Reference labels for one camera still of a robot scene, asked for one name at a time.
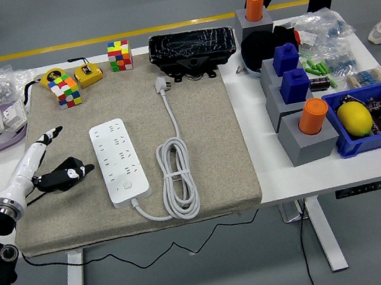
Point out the light blue dish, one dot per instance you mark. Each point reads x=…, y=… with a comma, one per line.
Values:
x=251, y=71

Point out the grey block holder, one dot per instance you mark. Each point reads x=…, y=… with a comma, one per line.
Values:
x=309, y=150
x=274, y=106
x=266, y=73
x=255, y=26

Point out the small metal screws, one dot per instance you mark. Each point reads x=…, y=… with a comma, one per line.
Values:
x=240, y=70

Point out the square yellow tape measure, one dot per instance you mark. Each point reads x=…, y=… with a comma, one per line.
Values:
x=88, y=75

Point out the white power strip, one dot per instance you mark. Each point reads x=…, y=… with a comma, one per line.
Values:
x=120, y=161

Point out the black table control panel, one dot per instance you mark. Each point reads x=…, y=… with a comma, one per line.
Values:
x=363, y=189

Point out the black wrapped device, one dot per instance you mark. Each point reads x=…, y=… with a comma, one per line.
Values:
x=192, y=45

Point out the green wall plug cluster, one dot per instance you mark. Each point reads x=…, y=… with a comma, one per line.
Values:
x=317, y=68

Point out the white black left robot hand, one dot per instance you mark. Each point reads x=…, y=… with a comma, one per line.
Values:
x=24, y=166

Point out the empty clear plastic bag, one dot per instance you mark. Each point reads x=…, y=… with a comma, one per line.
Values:
x=24, y=79

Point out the large clear resistor bag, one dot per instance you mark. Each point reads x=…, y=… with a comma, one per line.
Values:
x=324, y=23

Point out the round yellow tape measure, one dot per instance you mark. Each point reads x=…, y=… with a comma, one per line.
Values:
x=51, y=77

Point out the clear bag of taped resistors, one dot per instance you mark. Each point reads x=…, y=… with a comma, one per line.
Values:
x=366, y=78

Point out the grey-brown mat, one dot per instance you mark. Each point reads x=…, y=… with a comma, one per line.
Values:
x=210, y=128

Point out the blue block with knob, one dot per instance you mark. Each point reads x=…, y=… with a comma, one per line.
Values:
x=294, y=86
x=285, y=59

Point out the blue plastic bin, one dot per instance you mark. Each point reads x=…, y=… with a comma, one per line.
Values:
x=377, y=142

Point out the black key fob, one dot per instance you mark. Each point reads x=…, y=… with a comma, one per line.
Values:
x=348, y=99

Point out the black plug adapter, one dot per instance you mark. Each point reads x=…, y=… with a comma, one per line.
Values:
x=73, y=162

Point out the multicoloured puzzle cube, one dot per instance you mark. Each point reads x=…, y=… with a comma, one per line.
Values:
x=65, y=92
x=119, y=55

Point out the small red cap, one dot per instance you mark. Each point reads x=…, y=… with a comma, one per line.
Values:
x=298, y=37

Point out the grey under-table box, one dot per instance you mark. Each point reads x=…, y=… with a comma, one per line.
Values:
x=290, y=211

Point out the yellow lemon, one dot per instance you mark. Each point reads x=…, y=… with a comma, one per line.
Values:
x=355, y=119

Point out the small clear resistor bag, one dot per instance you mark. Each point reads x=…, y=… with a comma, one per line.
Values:
x=341, y=58

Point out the orange cylinder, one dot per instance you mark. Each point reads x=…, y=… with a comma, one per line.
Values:
x=312, y=116
x=254, y=5

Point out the black cloth bundle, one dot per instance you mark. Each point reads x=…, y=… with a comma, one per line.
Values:
x=262, y=46

